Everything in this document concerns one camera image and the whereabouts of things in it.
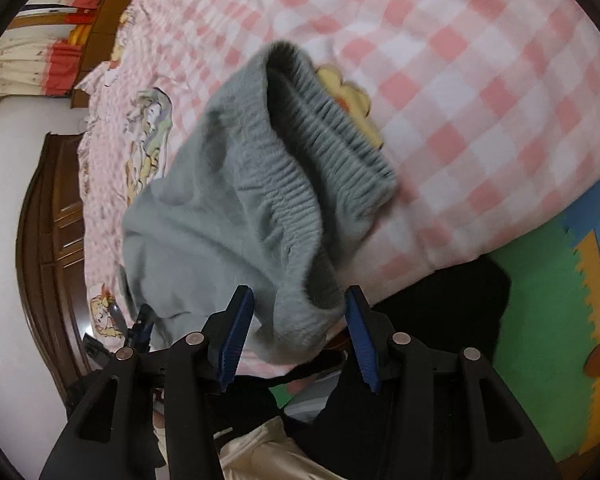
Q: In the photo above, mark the pink checked cartoon bedsheet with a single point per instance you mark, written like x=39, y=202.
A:
x=455, y=110

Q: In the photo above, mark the person's black clothing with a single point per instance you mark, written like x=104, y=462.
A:
x=430, y=300

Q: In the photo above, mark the person's cream trousers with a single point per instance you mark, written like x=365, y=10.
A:
x=265, y=455

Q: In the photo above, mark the cartoon print curtain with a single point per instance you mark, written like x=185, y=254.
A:
x=25, y=65

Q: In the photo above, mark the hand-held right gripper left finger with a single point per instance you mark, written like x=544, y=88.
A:
x=235, y=340

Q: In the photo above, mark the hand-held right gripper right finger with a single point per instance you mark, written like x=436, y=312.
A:
x=362, y=345

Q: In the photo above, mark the dark wooden headboard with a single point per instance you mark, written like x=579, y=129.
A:
x=45, y=240

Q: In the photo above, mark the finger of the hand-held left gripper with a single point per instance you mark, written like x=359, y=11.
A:
x=142, y=332

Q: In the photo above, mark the grey fleece pants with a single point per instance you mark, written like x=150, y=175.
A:
x=220, y=220

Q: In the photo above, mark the colourful foam floor mat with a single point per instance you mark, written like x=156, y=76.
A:
x=550, y=320

